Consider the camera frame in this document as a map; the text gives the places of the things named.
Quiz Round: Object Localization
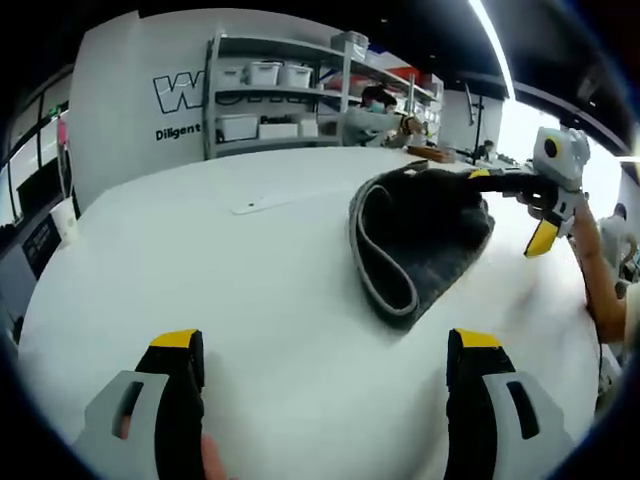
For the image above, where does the pink flag on pole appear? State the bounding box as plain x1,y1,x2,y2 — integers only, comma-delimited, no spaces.
55,112,75,201

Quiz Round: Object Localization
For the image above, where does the wooden tray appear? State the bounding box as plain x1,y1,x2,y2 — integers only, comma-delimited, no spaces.
407,144,454,162

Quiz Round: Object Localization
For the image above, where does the black stand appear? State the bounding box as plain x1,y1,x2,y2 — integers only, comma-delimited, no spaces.
463,82,489,161

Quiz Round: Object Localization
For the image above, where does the grey plush towel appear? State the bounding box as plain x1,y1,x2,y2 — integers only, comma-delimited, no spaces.
348,162,497,331

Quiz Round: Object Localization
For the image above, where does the ceiling light strip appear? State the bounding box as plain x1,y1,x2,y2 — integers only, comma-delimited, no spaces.
467,0,519,101

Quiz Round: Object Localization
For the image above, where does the group of white storage bins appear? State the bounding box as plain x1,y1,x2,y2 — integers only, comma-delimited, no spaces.
217,32,444,141

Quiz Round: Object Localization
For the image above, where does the person's right hand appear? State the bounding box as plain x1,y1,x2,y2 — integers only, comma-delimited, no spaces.
514,191,549,222

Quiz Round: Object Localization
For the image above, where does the black sign board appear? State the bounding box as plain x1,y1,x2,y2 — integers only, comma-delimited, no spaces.
19,219,64,279

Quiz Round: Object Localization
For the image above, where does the white paper cup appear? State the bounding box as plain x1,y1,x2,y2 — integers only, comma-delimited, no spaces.
48,199,79,246

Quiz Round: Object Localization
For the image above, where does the black screen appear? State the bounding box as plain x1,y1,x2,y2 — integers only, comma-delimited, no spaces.
17,169,64,211

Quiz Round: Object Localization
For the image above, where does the grey metal shelf unit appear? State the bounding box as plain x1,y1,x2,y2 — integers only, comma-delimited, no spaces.
204,29,446,160

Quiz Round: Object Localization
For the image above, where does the thin gripper cable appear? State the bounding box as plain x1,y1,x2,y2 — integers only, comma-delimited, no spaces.
574,189,609,401

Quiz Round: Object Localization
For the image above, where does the person's left hand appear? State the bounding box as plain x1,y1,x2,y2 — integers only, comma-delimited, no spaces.
200,433,229,480

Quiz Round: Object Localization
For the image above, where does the flat white tag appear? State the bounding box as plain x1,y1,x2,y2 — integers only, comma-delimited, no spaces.
230,195,292,216

